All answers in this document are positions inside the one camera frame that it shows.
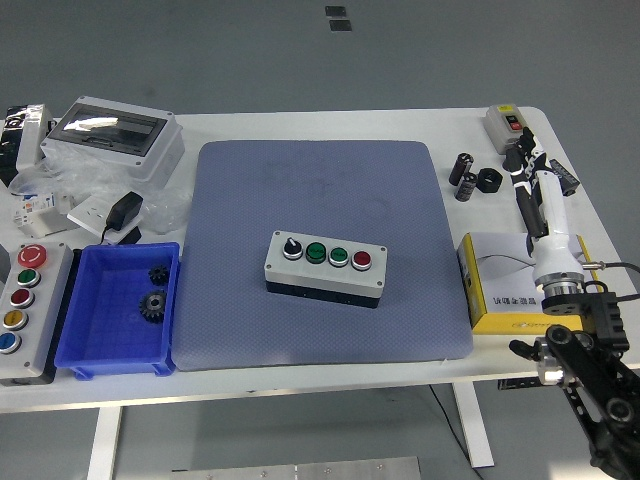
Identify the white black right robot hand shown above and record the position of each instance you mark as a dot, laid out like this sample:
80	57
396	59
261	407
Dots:
552	225

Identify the black under-table bracket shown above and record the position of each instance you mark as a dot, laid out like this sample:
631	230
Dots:
515	384

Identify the white circuit breaker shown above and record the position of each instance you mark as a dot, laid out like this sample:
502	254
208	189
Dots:
42	215

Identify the large black bevel gear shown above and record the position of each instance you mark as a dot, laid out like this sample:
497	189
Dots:
153	307

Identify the blue plastic bin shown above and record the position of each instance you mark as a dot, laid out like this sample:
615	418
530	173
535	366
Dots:
110	345

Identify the blue-grey table mat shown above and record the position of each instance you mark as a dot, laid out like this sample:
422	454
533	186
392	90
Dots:
280	190

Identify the black module with green terminal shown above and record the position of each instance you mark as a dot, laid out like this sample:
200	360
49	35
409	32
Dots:
567	177

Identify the white rectangular box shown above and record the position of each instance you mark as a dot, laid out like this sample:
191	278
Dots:
31	140

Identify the yellow white cardboard box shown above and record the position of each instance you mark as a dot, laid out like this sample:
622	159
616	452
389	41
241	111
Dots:
495	280

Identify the grey five-button control box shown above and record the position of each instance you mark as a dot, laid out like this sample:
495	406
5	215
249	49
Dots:
42	320

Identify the dark floor plate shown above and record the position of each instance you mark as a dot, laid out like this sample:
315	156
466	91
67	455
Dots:
335	10
340	25

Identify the small black bevel gear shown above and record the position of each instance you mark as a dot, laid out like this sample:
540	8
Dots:
158	276

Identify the silver metal plate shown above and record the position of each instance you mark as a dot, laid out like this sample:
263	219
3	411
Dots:
300	470

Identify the black plug block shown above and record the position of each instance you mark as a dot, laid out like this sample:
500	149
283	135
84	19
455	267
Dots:
131	236

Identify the white table leg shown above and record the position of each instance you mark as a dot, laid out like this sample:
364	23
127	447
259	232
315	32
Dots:
475	430
102	445

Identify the black hex nut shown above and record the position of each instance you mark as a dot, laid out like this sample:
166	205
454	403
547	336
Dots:
484	185

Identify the grey red-black switch box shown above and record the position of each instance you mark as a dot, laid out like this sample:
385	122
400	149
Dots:
500	130

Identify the grey four-button control box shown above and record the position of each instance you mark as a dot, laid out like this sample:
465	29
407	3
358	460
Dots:
300	275

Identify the black foil bag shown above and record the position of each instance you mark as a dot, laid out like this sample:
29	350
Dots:
7	150

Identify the white wall socket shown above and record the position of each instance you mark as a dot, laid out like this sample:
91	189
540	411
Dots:
87	212

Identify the black power adapter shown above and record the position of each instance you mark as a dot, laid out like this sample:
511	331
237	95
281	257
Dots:
125	210

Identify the grey enclosure with clear lid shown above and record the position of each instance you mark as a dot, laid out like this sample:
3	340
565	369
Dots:
150	155

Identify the black cylindrical capacitor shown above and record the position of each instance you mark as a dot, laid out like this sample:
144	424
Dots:
466	187
460	169
509	159

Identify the clear plastic bag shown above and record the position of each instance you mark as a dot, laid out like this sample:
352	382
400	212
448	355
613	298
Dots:
95	175

